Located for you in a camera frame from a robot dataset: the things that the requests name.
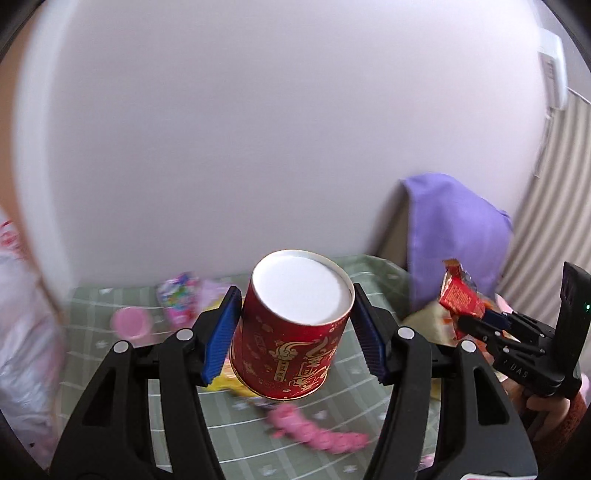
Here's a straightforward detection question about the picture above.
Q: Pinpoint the white air conditioner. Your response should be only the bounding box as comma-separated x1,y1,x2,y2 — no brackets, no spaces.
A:
538,30,568,112

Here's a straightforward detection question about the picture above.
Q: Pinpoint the brown wooden board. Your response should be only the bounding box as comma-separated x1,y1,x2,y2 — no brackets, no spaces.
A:
378,185,413,268

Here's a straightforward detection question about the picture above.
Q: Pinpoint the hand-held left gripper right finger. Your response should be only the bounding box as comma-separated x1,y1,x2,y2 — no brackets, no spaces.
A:
352,282,540,480

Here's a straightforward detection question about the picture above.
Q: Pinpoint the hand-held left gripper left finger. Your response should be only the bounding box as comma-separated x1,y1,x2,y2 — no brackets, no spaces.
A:
48,285,243,480

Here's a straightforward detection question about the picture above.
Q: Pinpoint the pink plastic jar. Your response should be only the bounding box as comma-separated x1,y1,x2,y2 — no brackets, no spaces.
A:
111,307,153,344

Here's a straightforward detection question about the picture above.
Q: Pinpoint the striped curtain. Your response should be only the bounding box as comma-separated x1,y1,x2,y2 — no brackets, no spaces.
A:
501,92,591,315

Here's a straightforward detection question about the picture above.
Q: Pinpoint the pink plastic comb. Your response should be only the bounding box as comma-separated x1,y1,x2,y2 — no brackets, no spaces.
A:
267,406,370,452

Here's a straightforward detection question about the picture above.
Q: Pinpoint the red gold-patterned cylindrical canister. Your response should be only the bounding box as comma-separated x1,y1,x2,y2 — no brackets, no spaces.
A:
229,249,355,400

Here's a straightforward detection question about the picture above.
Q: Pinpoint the person's right forearm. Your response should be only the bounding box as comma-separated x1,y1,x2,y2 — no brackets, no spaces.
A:
542,376,591,467

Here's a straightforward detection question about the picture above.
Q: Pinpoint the person's right hand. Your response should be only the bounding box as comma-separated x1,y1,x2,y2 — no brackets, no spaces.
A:
505,374,573,441

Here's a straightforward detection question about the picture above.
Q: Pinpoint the colourful pink toy box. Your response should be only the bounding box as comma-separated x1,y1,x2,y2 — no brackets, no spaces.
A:
156,272,232,329

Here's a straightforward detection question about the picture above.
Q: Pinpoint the yellowish plastic bag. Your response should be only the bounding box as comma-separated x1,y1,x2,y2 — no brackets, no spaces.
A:
401,305,462,346

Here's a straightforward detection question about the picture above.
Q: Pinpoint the white plastic bag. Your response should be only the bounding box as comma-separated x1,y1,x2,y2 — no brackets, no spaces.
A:
0,208,68,467

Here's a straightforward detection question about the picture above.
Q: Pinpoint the green checked blanket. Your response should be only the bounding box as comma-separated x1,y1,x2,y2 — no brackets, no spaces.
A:
62,255,444,480

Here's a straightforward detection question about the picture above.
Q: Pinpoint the red snack wrapper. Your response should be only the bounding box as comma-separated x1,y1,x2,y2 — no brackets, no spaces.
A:
438,258,488,342

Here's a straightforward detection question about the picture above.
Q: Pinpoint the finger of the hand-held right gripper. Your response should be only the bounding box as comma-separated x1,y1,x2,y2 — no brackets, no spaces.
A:
481,309,515,330
456,316,509,356

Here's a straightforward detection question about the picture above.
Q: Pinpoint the purple cloth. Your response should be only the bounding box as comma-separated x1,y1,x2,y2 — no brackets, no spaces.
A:
402,173,514,312

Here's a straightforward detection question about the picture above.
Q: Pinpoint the yellow snack wrapper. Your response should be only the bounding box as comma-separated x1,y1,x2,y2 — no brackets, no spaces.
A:
198,359,259,398

